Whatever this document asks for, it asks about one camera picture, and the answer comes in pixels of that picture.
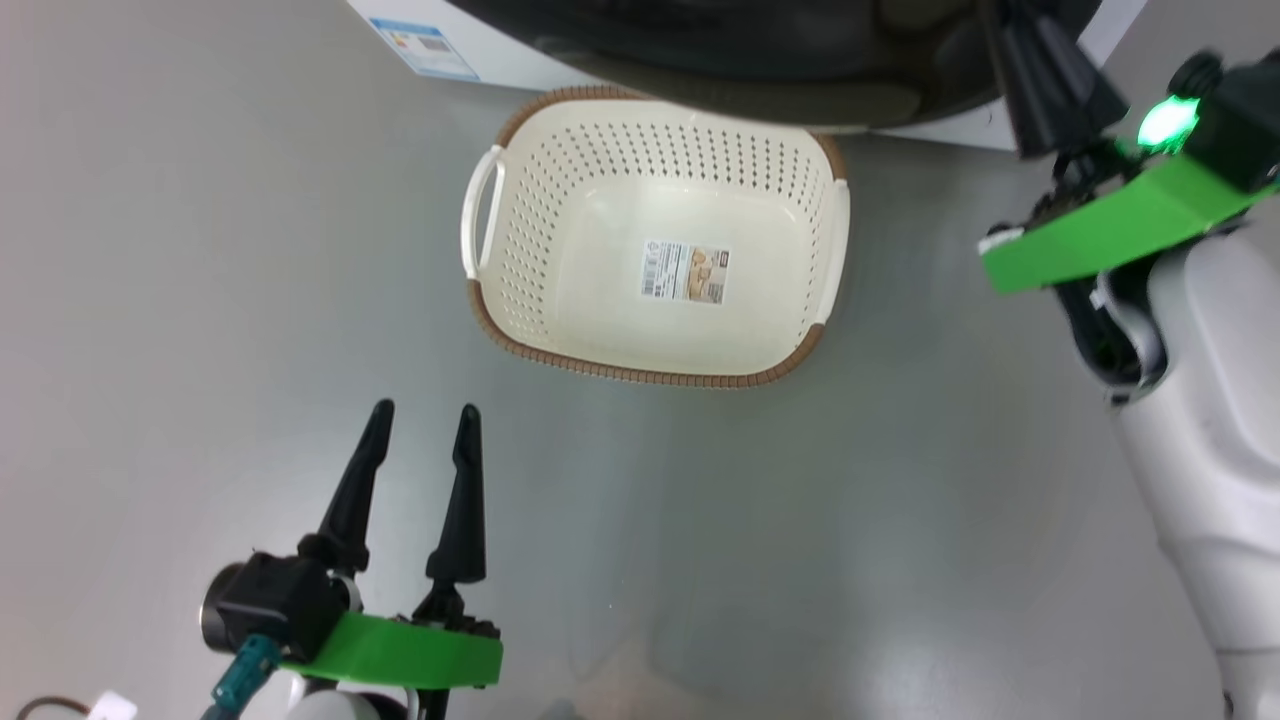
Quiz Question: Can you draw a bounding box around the white washing machine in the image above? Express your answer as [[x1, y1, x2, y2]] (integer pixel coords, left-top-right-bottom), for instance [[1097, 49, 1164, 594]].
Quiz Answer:
[[345, 0, 1151, 153]]

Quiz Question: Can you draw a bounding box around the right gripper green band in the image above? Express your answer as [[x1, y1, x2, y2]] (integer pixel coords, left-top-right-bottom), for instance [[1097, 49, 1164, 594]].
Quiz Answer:
[[978, 0, 1280, 295]]

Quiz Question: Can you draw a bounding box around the cream perforated laundry basket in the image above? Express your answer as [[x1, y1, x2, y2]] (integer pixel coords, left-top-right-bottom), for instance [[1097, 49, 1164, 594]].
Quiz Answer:
[[460, 85, 851, 389]]

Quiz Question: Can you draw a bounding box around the basket product label sticker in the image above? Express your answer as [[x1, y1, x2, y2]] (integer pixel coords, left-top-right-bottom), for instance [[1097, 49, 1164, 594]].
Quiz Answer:
[[641, 240, 731, 306]]

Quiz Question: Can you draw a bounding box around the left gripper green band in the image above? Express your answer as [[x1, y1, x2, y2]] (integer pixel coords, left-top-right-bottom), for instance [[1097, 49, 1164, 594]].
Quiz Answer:
[[280, 398, 505, 691]]

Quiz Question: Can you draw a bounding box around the blue energy label sticker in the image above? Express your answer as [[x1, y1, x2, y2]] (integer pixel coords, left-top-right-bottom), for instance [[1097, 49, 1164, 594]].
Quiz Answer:
[[370, 18, 481, 83]]

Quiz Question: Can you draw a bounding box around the dark washing machine door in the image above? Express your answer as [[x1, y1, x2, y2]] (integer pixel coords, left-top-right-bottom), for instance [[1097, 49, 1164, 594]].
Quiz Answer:
[[445, 0, 1101, 131]]

